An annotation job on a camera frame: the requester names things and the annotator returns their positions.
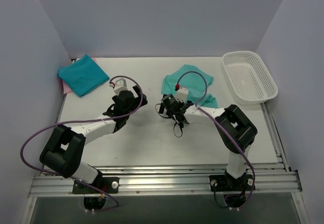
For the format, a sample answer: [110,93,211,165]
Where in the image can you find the light green t shirt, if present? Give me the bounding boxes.
[161,64,218,108]

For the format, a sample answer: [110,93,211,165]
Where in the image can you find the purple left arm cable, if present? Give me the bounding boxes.
[19,75,144,212]

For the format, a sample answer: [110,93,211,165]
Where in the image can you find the white perforated plastic basket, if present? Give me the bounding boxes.
[222,51,278,105]

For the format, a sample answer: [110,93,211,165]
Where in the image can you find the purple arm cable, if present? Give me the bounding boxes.
[19,75,144,212]
[177,70,255,207]

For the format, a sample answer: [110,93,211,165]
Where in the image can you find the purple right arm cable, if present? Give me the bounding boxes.
[177,70,255,207]

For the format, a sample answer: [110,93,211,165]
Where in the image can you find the folded teal t shirt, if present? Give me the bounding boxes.
[57,54,109,97]

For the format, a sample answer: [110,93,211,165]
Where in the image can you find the folded pink t shirt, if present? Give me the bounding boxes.
[58,55,97,96]

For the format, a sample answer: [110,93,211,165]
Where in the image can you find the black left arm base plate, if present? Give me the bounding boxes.
[72,176,119,194]

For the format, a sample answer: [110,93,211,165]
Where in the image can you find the aluminium rail frame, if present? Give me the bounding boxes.
[28,103,309,223]

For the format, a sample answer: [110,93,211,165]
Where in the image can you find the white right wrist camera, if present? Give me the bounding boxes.
[175,84,189,103]

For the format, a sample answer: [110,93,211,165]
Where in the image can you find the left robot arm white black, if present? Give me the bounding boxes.
[39,85,147,193]

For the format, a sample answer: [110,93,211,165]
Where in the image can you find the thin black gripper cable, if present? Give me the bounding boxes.
[155,103,185,138]

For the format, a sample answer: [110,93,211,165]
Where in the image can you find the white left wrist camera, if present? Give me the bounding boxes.
[109,78,128,96]

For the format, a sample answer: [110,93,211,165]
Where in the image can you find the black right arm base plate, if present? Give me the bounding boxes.
[209,174,255,192]

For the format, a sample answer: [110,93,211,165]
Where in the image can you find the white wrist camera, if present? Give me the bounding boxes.
[175,84,189,103]
[109,78,128,96]

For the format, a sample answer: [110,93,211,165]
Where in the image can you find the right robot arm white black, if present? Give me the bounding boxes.
[158,94,258,190]

